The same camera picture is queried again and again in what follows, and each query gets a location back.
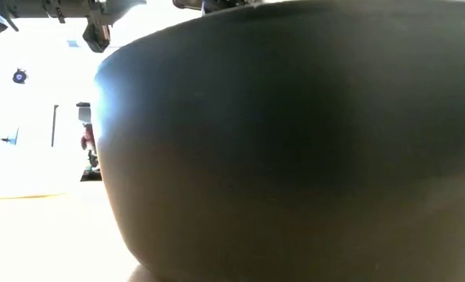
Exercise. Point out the grey bowl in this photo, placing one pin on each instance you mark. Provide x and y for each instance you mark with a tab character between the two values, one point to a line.
295	156

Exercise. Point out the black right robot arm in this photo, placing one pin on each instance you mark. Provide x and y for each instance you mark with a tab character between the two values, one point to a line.
217	4

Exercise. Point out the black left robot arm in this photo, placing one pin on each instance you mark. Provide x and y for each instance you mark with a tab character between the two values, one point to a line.
29	8

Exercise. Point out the blue tape patch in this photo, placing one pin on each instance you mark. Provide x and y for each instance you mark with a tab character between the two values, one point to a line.
73	43

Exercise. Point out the black background monitor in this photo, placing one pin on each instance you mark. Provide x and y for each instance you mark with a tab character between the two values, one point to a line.
84	113

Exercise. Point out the thin black stand pole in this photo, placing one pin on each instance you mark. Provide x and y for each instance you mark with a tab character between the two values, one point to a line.
54	125

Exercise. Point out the person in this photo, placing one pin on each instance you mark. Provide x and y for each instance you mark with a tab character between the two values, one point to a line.
87	140

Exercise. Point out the round black wall device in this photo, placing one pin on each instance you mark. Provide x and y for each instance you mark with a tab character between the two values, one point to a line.
19	76

